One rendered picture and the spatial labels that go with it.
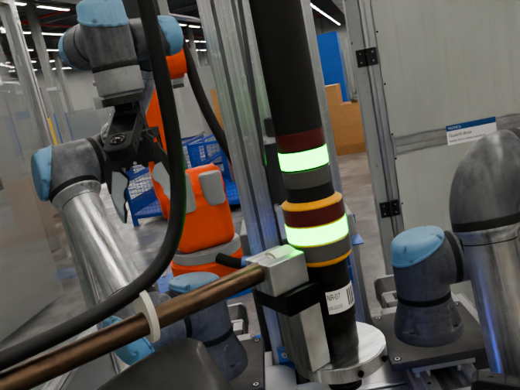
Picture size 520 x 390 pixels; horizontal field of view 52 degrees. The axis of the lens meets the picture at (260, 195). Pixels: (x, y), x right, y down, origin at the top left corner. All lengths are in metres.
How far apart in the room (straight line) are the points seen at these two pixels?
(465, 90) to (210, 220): 2.59
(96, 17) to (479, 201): 0.63
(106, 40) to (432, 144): 1.64
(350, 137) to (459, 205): 8.87
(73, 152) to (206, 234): 3.15
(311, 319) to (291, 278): 0.04
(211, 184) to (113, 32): 3.42
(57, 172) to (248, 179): 0.43
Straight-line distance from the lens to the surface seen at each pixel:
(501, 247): 0.82
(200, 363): 0.52
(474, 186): 0.81
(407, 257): 1.17
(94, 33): 0.89
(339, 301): 0.38
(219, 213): 4.34
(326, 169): 0.36
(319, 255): 0.37
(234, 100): 1.26
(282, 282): 0.35
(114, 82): 0.88
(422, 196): 2.31
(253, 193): 1.29
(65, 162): 1.26
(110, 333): 0.31
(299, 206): 0.36
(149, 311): 0.31
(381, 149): 2.23
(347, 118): 9.63
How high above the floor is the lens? 1.67
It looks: 13 degrees down
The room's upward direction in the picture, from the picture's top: 12 degrees counter-clockwise
